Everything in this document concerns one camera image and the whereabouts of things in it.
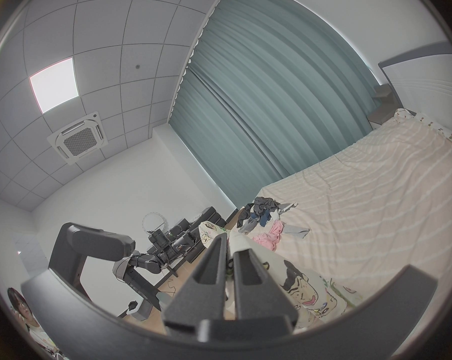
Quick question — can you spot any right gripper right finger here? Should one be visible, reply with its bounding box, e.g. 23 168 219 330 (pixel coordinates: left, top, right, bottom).
232 248 300 331

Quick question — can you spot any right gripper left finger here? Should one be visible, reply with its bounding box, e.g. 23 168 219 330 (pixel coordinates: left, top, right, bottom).
162 233 229 334

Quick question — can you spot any white printed pyjama top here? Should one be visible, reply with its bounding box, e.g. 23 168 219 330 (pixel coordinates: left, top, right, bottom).
198 220 362 332

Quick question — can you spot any pile of clothes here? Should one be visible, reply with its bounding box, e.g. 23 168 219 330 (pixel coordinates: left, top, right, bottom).
237 196 299 236

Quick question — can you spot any pink garment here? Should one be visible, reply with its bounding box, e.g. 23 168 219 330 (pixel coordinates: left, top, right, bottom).
252 220 285 253

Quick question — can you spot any grey knitted garment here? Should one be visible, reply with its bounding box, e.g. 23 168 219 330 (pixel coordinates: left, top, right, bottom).
282 223 311 241

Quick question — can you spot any blue-green curtain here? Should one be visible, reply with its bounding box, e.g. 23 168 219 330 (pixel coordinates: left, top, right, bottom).
168 68 292 217
188 0 378 182

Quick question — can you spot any ceiling air conditioner vent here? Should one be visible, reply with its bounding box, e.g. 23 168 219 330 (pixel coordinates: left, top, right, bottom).
47 111 110 165

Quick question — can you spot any bed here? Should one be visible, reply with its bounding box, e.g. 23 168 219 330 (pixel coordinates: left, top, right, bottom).
226 40 452 352

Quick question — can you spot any person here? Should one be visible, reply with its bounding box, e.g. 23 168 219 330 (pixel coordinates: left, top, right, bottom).
6 286 67 360

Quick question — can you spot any ceiling light panel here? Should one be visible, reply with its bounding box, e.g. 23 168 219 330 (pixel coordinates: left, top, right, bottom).
29 58 80 115

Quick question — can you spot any grey bedside table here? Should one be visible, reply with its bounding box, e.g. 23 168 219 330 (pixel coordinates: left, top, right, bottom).
368 84 396 125

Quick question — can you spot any white ring lamp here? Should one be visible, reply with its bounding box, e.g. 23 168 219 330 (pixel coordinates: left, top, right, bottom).
141 211 167 236

